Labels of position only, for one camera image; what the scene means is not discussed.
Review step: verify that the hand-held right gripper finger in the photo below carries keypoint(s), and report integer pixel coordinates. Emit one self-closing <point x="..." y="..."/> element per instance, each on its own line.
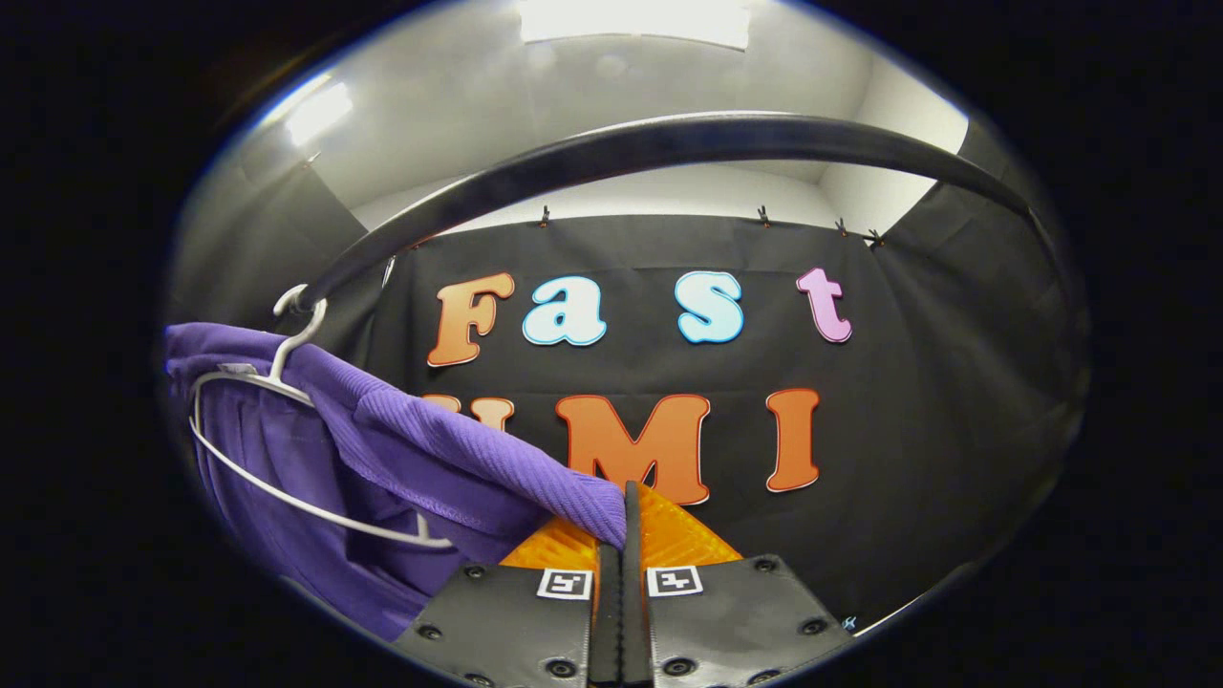
<point x="632" y="592"/>
<point x="610" y="612"/>

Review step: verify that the white clothes hanger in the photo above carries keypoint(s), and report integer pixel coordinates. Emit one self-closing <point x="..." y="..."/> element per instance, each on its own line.
<point x="298" y="342"/>

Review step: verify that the black clothes rack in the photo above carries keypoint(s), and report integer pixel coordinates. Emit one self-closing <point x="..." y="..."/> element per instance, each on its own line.
<point x="669" y="134"/>

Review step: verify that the ceiling light panel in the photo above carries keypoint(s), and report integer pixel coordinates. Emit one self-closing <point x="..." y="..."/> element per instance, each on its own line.
<point x="315" y="113"/>
<point x="635" y="19"/>

